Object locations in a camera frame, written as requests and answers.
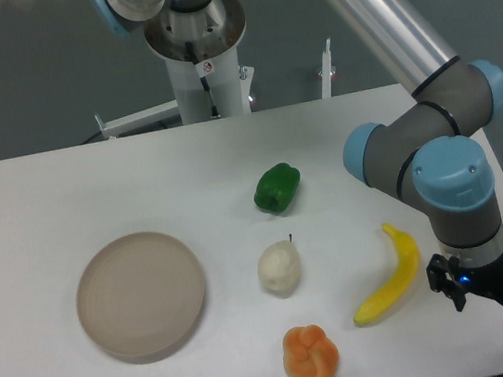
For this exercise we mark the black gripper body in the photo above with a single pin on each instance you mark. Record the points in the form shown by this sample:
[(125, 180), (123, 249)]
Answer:
[(483, 280)]

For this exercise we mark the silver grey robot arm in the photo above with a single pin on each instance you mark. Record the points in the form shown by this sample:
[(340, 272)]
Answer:
[(427, 158)]

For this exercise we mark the yellow toy banana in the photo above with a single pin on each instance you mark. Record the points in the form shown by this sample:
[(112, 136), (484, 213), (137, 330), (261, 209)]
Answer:
[(382, 300)]

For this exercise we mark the orange toy bread roll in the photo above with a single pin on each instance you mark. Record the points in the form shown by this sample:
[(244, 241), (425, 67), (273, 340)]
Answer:
[(308, 352)]

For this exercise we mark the white toy pear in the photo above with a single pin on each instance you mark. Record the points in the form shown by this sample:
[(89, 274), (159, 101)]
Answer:
[(280, 268)]

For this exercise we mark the green toy bell pepper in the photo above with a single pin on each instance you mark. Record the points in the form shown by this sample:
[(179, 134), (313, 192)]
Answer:
[(276, 188)]

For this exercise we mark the beige round plate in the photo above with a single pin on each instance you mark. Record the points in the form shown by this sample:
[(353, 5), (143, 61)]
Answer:
[(140, 298)]

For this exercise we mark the white right mounting bracket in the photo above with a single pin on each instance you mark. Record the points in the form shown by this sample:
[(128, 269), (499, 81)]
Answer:
[(327, 70)]

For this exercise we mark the white mounting bracket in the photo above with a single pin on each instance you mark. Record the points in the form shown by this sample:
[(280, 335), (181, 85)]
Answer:
[(327, 70), (139, 120)]

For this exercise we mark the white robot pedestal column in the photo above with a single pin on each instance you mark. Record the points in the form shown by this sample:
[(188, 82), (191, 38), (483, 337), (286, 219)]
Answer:
[(210, 89)]

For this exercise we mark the white left mounting bracket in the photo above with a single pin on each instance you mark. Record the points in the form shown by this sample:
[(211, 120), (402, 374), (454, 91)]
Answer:
[(139, 120)]

